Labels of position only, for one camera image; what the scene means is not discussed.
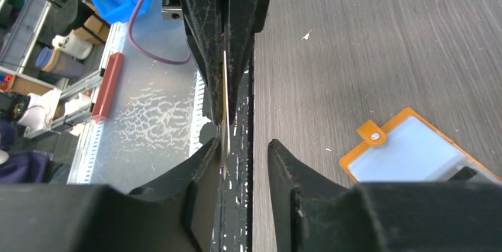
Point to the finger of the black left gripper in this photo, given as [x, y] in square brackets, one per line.
[245, 18]
[203, 18]

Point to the red brown bar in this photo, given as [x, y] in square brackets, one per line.
[108, 86]

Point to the gold credit card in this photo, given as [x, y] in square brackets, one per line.
[225, 119]

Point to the cluttered storage shelf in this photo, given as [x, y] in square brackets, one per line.
[50, 56]

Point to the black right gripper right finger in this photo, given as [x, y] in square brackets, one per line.
[313, 213]

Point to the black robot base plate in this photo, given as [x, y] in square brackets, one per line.
[233, 228]

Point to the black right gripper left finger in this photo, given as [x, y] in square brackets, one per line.
[173, 212]

